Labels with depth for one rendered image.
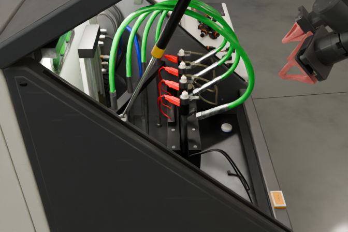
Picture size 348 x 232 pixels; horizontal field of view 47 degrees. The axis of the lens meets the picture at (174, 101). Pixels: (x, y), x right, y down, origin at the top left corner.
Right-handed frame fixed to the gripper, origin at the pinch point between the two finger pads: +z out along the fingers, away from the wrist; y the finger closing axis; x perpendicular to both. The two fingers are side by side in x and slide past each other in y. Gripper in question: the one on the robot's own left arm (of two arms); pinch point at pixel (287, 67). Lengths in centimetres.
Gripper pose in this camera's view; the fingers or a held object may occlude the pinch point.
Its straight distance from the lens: 86.7
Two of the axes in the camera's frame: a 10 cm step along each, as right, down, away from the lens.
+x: 6.8, 7.0, 2.1
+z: -5.2, 2.6, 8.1
